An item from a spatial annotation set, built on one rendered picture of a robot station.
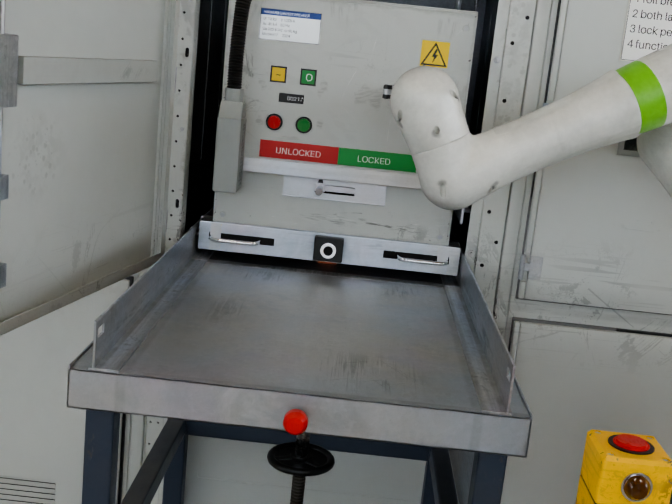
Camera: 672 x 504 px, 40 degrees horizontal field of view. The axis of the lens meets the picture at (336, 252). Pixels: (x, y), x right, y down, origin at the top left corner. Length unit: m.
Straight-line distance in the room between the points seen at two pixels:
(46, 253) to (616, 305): 1.10
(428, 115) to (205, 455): 0.95
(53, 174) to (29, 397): 0.67
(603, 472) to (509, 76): 0.99
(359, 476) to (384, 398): 0.79
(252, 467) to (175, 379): 0.81
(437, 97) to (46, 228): 0.65
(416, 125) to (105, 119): 0.56
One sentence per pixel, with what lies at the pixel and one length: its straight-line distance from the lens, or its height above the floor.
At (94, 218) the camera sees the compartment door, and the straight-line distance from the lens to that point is 1.70.
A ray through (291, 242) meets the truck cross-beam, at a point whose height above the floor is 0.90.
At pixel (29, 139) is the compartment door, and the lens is 1.49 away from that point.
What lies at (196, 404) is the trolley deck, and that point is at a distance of 1.28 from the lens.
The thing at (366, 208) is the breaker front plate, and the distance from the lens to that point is 1.92.
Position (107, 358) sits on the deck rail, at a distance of 1.33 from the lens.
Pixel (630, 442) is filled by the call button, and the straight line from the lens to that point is 1.10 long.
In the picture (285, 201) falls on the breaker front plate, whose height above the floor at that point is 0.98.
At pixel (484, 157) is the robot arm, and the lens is 1.50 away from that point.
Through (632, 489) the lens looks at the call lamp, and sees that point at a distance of 1.07.
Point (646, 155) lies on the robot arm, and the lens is 1.77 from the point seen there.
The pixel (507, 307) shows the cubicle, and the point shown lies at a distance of 1.94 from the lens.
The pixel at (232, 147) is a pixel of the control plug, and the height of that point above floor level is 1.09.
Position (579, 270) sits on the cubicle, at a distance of 1.92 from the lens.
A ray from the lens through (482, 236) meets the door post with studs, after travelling 1.90.
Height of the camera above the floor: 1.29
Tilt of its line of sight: 12 degrees down
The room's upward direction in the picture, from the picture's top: 6 degrees clockwise
